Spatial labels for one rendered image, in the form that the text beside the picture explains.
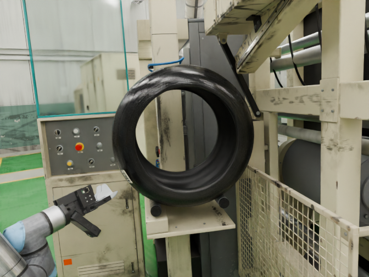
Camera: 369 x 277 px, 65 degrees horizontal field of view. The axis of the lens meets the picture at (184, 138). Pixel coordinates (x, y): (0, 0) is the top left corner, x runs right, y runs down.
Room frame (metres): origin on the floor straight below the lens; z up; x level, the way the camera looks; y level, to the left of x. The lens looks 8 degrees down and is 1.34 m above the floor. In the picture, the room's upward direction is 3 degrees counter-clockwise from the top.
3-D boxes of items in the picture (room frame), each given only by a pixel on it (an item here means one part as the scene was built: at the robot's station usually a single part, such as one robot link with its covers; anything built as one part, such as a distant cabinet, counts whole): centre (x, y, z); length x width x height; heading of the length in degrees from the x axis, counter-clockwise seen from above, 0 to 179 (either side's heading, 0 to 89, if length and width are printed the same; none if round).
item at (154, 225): (1.27, 0.16, 0.83); 0.36 x 0.09 x 0.06; 8
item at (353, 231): (1.11, -0.34, 0.65); 0.90 x 0.02 x 0.70; 8
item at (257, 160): (1.56, -0.33, 1.05); 0.20 x 0.15 x 0.30; 8
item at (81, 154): (1.93, 0.62, 0.63); 0.56 x 0.41 x 1.27; 98
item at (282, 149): (1.81, -0.74, 0.61); 0.33 x 0.06 x 0.86; 98
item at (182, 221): (1.29, 0.02, 0.80); 0.37 x 0.36 x 0.02; 98
